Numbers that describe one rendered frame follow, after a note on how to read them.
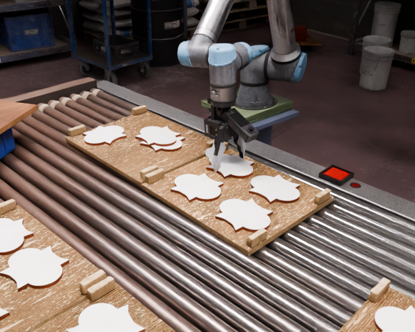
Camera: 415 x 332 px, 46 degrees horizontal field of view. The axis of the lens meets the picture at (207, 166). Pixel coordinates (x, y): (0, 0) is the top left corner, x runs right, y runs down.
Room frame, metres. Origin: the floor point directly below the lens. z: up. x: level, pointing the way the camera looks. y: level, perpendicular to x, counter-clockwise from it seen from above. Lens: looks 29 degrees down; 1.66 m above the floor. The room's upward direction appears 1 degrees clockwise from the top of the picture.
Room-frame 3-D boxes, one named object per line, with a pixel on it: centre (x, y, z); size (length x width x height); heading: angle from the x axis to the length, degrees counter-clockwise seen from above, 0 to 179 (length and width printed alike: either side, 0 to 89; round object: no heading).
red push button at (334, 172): (1.29, -0.39, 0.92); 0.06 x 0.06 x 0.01; 47
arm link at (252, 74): (1.93, -0.19, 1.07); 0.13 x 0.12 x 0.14; 65
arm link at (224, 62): (1.34, -0.04, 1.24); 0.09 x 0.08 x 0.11; 155
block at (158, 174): (1.22, 0.15, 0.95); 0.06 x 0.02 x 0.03; 134
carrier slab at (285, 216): (1.17, -0.08, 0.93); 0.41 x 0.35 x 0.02; 44
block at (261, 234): (0.94, -0.12, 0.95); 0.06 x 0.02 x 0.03; 134
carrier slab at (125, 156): (1.48, 0.21, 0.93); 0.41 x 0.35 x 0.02; 45
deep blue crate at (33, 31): (5.50, 2.04, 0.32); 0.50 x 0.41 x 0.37; 126
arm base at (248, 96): (1.93, -0.19, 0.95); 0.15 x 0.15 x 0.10
